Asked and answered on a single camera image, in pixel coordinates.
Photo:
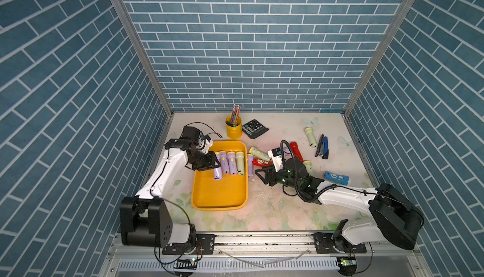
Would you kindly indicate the pale green flashlight yellow head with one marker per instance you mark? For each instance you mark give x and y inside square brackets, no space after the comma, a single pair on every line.
[240,163]

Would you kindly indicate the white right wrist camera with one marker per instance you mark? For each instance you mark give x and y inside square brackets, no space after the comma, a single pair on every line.
[276,158]

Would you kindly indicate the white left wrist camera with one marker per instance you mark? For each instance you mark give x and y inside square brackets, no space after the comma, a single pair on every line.
[206,144]

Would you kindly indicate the yellow pencil cup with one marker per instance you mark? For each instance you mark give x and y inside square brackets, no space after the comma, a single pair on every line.
[234,131]

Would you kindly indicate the blue black stapler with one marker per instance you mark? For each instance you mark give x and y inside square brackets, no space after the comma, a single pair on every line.
[322,149]

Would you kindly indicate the aluminium front rail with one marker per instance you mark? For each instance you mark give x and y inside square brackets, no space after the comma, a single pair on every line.
[291,253]

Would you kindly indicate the red flashlight white head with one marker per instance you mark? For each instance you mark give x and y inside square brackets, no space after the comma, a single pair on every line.
[261,163]

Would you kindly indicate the pale green flashlight far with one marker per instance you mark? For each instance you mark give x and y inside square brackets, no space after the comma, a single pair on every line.
[311,137]

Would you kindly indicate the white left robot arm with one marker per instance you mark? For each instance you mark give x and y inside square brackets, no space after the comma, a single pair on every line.
[144,218]

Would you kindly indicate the black calculator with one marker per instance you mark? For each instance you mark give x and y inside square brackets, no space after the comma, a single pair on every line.
[254,129]

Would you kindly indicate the metal corner frame post left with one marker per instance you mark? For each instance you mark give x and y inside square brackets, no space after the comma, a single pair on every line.
[133,36]

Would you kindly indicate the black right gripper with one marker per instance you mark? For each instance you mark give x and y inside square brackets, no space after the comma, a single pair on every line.
[270,172]

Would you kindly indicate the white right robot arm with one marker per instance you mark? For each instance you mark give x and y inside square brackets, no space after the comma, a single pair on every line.
[389,216]

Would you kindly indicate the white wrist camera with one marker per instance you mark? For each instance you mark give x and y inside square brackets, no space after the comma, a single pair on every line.
[276,158]
[206,144]

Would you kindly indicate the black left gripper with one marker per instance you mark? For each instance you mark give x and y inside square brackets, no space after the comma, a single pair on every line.
[210,162]

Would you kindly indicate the coloured pencils bunch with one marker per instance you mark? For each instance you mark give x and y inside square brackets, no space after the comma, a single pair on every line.
[235,115]

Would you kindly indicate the lilac flashlight yellow head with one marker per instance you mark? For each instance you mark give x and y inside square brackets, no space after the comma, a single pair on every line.
[218,173]

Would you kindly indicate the yellow plastic tray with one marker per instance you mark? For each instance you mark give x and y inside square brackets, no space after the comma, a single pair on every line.
[228,193]

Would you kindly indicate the metal corner frame post right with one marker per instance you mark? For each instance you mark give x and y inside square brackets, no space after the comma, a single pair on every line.
[388,36]

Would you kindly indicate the metal corner frame post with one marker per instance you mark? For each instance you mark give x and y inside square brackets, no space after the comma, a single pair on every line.
[388,36]
[133,36]

